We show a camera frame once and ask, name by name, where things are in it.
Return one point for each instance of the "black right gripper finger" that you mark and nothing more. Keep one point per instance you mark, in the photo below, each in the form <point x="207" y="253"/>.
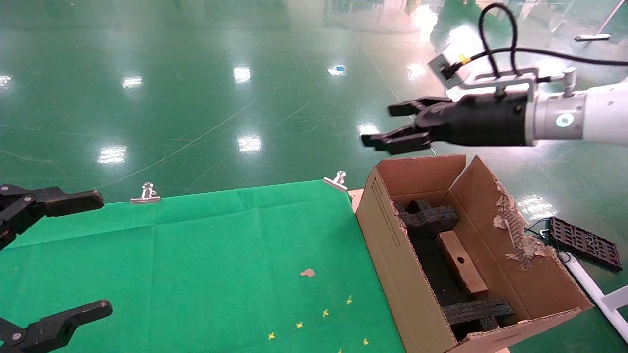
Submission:
<point x="412" y="107"/>
<point x="397" y="143"/>

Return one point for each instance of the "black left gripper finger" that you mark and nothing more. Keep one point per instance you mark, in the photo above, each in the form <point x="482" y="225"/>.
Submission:
<point x="64" y="202"/>
<point x="64" y="321"/>

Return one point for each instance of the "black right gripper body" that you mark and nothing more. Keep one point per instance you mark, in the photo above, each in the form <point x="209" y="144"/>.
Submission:
<point x="481" y="120"/>

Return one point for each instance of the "brown block with hole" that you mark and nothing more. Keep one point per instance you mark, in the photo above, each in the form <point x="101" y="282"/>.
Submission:
<point x="463" y="269"/>

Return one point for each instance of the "large open cardboard carton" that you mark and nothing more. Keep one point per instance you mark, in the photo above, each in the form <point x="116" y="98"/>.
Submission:
<point x="392" y="255"/>

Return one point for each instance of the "small cardboard scrap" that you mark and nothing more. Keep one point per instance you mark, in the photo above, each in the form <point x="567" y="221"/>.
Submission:
<point x="307" y="272"/>

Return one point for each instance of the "silver binder clip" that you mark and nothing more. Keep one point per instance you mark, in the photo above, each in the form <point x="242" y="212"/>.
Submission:
<point x="337" y="181"/>
<point x="145" y="198"/>

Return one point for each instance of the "blue floor litter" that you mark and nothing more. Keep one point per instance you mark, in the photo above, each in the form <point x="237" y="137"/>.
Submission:
<point x="337" y="69"/>

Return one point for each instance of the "black foam bottom pad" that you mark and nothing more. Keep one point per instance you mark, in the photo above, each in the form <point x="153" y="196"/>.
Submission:
<point x="431" y="269"/>

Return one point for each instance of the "green table cloth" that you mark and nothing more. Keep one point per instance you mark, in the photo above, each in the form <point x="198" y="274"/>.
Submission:
<point x="196" y="269"/>

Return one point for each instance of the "black plastic grid tray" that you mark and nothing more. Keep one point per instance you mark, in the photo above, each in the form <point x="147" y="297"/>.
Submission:
<point x="584" y="242"/>

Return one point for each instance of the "silver camera mounting bracket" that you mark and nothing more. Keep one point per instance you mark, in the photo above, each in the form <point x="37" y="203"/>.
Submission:
<point x="495" y="79"/>

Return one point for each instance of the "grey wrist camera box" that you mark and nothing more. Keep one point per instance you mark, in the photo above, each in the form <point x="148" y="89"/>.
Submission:
<point x="449" y="71"/>

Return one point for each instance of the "white pipe frame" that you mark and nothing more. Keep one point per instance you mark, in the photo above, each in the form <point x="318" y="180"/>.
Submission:
<point x="588" y="289"/>

